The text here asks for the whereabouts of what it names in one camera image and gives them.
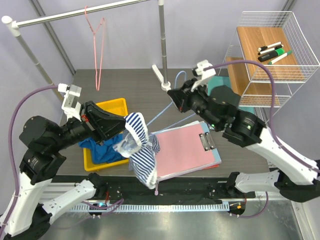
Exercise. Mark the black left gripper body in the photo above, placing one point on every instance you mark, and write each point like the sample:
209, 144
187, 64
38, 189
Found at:
93, 124

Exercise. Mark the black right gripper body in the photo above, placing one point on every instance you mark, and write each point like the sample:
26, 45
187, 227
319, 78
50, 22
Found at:
197, 100

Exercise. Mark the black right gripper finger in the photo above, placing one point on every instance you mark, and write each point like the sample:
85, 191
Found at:
178, 101
180, 93

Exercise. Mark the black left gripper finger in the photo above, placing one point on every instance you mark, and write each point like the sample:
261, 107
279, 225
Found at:
110, 127
94, 114

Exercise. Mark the blue white striped tank top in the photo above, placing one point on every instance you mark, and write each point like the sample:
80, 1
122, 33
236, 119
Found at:
141, 148

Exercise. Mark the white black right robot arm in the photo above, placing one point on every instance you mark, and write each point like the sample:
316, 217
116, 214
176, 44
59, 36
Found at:
295, 181

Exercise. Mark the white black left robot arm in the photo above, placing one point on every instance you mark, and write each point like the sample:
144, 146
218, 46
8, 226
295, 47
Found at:
30, 219

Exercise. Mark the yellow plastic tray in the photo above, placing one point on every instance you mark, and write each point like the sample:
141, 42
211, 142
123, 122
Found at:
116, 106

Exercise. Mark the light blue clipboard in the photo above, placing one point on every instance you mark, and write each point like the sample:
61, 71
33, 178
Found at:
215, 152

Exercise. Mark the pink clipboard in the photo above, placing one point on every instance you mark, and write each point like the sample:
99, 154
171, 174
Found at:
185, 150

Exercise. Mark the lower wooden shelf board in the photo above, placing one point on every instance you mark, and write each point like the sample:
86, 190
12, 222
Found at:
253, 94

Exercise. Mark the wooden shelf board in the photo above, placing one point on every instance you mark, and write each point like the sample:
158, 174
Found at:
251, 38
253, 94

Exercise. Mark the black white marker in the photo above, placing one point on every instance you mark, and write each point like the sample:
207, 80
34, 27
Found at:
262, 48
272, 49

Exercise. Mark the upper wooden shelf board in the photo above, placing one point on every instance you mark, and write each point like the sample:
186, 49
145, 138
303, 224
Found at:
251, 38

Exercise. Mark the green highlighter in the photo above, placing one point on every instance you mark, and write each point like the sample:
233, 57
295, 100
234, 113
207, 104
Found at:
270, 55

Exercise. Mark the green white pen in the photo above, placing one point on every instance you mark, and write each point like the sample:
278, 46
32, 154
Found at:
277, 59

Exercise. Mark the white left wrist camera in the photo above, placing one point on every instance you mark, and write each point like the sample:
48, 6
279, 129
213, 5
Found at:
70, 105

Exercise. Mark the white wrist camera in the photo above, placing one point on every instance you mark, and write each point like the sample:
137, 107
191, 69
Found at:
70, 105
203, 72

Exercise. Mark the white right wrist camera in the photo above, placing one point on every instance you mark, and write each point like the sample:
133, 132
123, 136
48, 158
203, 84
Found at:
203, 72

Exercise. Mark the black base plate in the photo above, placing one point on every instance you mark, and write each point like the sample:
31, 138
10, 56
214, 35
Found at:
174, 191

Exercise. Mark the white wire shelf rack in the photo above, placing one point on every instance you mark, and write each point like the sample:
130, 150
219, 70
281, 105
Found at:
283, 91

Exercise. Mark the white slotted cable duct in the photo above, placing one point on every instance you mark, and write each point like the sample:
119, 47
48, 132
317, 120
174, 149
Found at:
129, 208

